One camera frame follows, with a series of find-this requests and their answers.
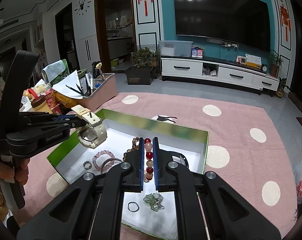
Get pink desk organizer box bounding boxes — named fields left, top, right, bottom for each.
left=75, top=73, right=117, bottom=112

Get person left hand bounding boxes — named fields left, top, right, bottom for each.
left=0, top=159, right=30, bottom=185

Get pink bead bracelet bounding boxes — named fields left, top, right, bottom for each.
left=92, top=149, right=116, bottom=173

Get red orange bead bracelet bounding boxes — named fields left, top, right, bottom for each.
left=143, top=137, right=154, bottom=183

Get small potted floor plant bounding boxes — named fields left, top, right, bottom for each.
left=276, top=77, right=290, bottom=98

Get clear plastic storage bin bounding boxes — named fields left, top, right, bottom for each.
left=158, top=40, right=193, bottom=57

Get green jade jewelry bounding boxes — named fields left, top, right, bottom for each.
left=143, top=193, right=165, bottom=212

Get potted plant on cabinet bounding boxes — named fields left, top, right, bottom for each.
left=267, top=50, right=283, bottom=77

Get floor plants in planter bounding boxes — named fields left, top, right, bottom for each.
left=125, top=46, right=160, bottom=85

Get yellow bear water bottle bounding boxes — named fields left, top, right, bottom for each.
left=28, top=88, right=53, bottom=114

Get black wall clock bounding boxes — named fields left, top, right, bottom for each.
left=74, top=0, right=91, bottom=16

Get brown wooden bead bracelet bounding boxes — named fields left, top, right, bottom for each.
left=122, top=136, right=141, bottom=163

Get white paper sheet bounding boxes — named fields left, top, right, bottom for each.
left=52, top=70, right=83, bottom=99

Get white tv cabinet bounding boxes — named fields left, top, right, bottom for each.
left=161, top=56, right=279, bottom=92

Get green cardboard box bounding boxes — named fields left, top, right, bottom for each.
left=46, top=108, right=210, bottom=240

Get pink polka dot blanket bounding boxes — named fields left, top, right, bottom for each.
left=23, top=92, right=299, bottom=240

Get large black television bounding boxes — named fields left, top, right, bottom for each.
left=174, top=0, right=271, bottom=51

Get white wrist watch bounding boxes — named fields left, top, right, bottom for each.
left=71, top=105, right=107, bottom=149

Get right red chinese knot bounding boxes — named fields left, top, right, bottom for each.
left=280, top=0, right=291, bottom=42

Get dark metal bangle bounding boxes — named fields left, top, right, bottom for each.
left=101, top=157, right=123, bottom=174

